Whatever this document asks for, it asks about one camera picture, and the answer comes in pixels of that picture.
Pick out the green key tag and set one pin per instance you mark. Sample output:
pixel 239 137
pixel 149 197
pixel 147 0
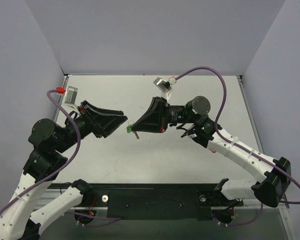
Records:
pixel 129 126

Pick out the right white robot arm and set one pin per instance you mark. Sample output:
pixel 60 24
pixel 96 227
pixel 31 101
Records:
pixel 269 180

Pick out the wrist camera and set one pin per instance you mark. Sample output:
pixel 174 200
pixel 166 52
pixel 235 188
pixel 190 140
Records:
pixel 165 86
pixel 70 96

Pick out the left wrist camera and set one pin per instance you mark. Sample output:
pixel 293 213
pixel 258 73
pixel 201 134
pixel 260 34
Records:
pixel 70 96

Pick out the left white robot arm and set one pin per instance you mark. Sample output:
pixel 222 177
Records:
pixel 19 220

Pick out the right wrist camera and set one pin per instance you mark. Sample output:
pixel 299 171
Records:
pixel 165 86

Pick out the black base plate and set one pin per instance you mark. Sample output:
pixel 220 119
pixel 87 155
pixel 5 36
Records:
pixel 160 201

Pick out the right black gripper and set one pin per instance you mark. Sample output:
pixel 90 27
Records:
pixel 162 114

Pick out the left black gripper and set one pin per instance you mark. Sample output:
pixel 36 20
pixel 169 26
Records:
pixel 89 119

